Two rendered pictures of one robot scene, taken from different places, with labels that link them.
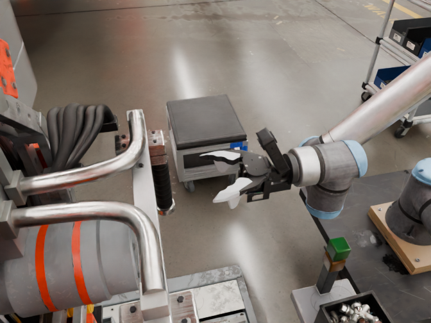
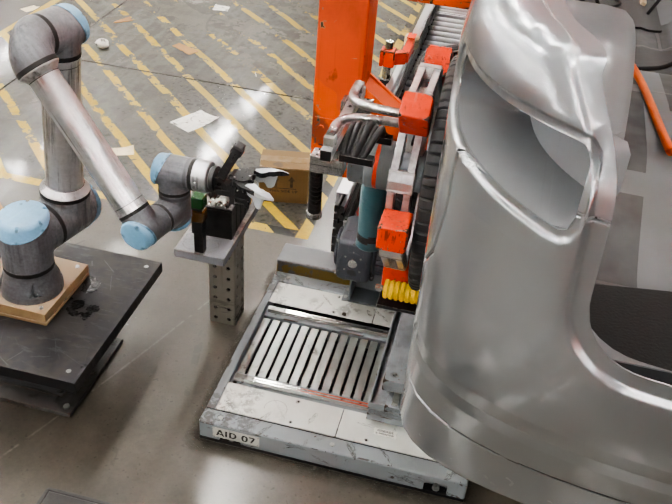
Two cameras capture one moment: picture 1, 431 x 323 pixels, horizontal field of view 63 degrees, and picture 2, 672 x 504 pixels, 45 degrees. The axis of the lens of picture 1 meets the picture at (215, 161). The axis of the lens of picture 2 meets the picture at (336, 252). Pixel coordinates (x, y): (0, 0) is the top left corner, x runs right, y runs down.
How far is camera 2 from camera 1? 2.47 m
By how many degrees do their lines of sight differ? 100
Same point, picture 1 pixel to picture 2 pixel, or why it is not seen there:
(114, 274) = not seen: hidden behind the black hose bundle
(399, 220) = (56, 276)
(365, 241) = (86, 308)
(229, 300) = (238, 393)
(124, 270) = not seen: hidden behind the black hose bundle
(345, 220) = (77, 331)
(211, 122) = not seen: outside the picture
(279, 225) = (90, 468)
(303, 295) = (218, 254)
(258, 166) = (242, 172)
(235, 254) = (183, 460)
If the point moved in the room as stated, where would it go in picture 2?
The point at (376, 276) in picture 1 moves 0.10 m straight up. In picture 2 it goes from (118, 285) to (115, 260)
